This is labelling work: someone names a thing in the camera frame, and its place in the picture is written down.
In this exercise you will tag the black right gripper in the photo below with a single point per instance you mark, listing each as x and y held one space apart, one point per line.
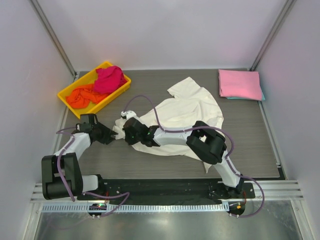
128 139

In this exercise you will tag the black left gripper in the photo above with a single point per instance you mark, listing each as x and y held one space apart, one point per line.
106 138

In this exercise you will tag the white t shirt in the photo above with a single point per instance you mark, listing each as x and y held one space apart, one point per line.
190 103

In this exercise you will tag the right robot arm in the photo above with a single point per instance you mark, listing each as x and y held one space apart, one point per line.
205 142

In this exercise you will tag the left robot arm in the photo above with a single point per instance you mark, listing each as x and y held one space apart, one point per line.
61 173

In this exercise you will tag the orange t shirt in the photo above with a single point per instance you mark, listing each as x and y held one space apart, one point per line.
83 95

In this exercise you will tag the magenta t shirt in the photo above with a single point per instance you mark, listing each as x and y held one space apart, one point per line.
108 80

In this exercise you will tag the folded pink t shirt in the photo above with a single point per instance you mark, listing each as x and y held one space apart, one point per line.
240 84

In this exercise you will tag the folded teal t shirt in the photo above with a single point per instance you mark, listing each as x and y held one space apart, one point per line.
242 98

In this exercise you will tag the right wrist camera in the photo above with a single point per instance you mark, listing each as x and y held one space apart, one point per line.
128 114

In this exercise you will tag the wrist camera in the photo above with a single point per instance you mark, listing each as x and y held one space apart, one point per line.
128 114
88 121

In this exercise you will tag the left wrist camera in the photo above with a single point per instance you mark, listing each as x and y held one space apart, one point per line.
88 121

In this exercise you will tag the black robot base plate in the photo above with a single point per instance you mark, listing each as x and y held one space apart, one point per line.
204 187

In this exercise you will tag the slotted white cable duct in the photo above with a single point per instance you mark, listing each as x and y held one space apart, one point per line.
99 208

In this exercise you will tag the aluminium rail front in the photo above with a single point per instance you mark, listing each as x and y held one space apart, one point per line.
273 190

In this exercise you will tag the left aluminium frame post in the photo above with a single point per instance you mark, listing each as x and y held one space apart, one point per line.
52 35

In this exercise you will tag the aluminium frame post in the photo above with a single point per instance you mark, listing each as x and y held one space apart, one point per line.
52 35
279 21

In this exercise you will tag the right aluminium frame post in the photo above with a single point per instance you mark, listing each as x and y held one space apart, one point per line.
279 21

